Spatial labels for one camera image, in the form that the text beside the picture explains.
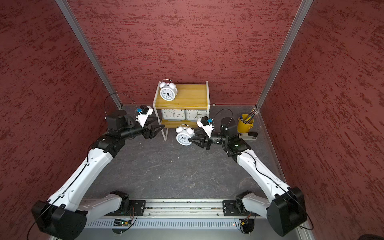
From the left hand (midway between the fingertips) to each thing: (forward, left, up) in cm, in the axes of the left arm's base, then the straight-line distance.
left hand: (158, 124), depth 72 cm
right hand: (-6, -16, -3) cm, 18 cm away
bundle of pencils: (+20, -56, -14) cm, 61 cm away
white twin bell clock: (-5, -13, +1) cm, 14 cm away
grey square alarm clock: (+15, -4, -10) cm, 19 cm away
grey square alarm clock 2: (+14, -16, -9) cm, 23 cm away
